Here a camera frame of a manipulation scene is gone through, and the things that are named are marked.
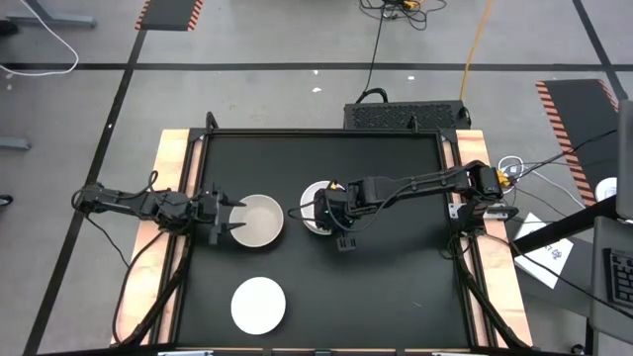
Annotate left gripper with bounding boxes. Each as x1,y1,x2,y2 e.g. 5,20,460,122
195,185,247,247

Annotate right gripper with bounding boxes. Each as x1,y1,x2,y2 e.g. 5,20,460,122
314,181,360,252

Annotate taupe bowl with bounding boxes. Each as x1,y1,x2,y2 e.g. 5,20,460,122
227,193,286,249

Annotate white bowl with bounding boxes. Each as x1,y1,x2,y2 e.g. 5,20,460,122
299,180,342,236

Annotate white plate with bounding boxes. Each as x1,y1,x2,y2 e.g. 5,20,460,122
229,276,288,336

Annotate black table mat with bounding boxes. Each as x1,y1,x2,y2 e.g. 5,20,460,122
177,133,471,347

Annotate black perforated computer case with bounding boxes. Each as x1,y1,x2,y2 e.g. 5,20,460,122
343,100,471,131

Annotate black mat orange striped edges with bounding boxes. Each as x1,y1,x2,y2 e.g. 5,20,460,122
535,78,620,208
135,0,205,33

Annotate white paper sheet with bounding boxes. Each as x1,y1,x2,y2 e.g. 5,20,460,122
513,212,575,291

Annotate black stand bar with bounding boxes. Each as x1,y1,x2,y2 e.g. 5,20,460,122
508,196,619,254

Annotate short grey desk foot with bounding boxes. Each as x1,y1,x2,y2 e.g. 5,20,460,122
0,136,32,151

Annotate long grey desk foot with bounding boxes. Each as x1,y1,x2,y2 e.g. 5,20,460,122
4,0,98,30

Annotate white round cup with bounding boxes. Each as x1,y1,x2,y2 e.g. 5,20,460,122
594,176,619,203

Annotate grey desk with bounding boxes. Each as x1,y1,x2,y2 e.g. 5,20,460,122
588,215,633,345

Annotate black keyboard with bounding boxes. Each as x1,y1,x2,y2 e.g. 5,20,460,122
602,246,633,309

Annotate grey monitor back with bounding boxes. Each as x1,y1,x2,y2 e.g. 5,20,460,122
616,98,633,222

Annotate long black arm cable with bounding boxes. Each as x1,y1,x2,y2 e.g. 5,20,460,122
112,229,167,345

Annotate black power cable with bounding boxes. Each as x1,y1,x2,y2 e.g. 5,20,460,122
355,4,393,105

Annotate white cable coil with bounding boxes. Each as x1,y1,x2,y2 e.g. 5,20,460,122
497,154,526,180

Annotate tangled black cables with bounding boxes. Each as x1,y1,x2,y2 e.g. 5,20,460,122
359,0,447,32

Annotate yellow cable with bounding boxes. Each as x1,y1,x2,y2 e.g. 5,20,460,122
459,0,495,101

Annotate white floor cable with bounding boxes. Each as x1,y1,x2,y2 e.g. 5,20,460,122
0,0,80,78

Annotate thin black cable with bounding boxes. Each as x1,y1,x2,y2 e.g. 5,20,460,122
523,128,619,172

